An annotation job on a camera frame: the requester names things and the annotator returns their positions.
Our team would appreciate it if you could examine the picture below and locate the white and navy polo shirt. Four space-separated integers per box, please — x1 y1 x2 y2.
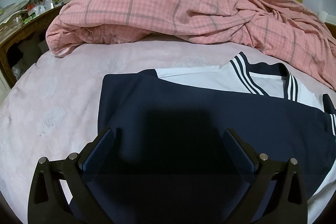
88 53 335 223

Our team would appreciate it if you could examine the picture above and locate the pink plaid quilt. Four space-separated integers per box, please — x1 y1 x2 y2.
46 0 335 89

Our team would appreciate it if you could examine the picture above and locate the desk clutter pile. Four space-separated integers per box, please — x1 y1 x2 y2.
1 0 70 32

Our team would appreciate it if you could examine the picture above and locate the pink bed sheet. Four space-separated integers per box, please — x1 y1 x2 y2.
0 37 336 224

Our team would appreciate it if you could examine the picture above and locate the dark wooden desk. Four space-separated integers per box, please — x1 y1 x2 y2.
1 5 64 88

